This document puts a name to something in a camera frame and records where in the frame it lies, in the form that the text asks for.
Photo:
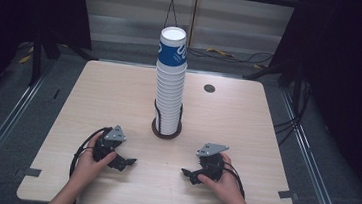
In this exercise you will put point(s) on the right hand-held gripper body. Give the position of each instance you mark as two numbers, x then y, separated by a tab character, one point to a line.
212	167

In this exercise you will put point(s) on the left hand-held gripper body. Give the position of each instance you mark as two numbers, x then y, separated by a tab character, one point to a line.
107	146

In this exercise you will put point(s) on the black cup holder round base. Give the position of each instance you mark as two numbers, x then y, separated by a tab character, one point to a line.
165	135

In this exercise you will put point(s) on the stack of white paper cups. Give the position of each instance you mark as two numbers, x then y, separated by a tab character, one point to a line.
169	91

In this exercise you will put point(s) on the person's right hand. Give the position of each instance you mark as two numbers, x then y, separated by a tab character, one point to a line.
227	187

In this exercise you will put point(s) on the person's left hand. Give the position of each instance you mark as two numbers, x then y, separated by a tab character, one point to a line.
87	170

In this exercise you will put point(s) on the round dark table grommet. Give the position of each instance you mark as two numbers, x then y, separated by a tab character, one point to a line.
209	88

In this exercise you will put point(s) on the grey tape piece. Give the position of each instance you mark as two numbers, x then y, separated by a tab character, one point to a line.
32	172
288	194

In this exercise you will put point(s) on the black metal stand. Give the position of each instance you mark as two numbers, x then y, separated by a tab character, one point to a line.
36	61
272	70

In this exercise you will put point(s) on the yellow floor strip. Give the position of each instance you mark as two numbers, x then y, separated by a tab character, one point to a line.
220	52

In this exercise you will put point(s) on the yellow floor tape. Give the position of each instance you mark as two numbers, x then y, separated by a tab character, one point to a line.
25	59

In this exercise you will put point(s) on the black curtain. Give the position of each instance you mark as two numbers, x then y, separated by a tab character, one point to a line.
355	82
17	2

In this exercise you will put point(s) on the metal floor rail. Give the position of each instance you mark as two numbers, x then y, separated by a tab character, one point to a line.
6	122
310	161

